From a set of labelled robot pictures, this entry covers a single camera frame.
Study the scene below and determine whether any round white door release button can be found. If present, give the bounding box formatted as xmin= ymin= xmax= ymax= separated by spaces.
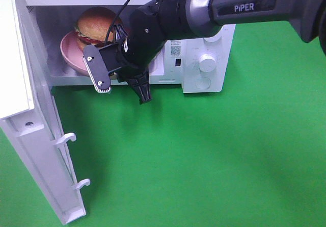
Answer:
xmin=196 ymin=78 xmax=211 ymax=90

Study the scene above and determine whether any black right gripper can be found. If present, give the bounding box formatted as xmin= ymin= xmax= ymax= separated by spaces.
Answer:
xmin=113 ymin=24 xmax=151 ymax=105

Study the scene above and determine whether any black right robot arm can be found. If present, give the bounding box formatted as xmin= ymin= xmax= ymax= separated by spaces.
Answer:
xmin=117 ymin=0 xmax=325 ymax=103

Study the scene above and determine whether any lower white microwave knob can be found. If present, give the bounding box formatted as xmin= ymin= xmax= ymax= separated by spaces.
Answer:
xmin=199 ymin=54 xmax=216 ymax=72

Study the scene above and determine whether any white microwave door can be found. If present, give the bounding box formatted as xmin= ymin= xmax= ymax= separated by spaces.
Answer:
xmin=1 ymin=0 xmax=90 ymax=224

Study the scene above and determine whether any white microwave oven body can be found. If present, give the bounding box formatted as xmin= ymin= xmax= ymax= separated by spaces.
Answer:
xmin=27 ymin=0 xmax=235 ymax=93

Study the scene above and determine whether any toy hamburger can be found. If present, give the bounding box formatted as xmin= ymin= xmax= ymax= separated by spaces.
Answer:
xmin=74 ymin=7 xmax=116 ymax=51

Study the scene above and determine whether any green table cloth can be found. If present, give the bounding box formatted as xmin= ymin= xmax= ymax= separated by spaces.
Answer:
xmin=0 ymin=0 xmax=326 ymax=227

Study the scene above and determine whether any pink round plate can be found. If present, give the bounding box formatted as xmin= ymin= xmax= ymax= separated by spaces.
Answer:
xmin=60 ymin=31 xmax=89 ymax=77

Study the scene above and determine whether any white warning label sticker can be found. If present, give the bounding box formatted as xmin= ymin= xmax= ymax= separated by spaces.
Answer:
xmin=165 ymin=40 xmax=181 ymax=58

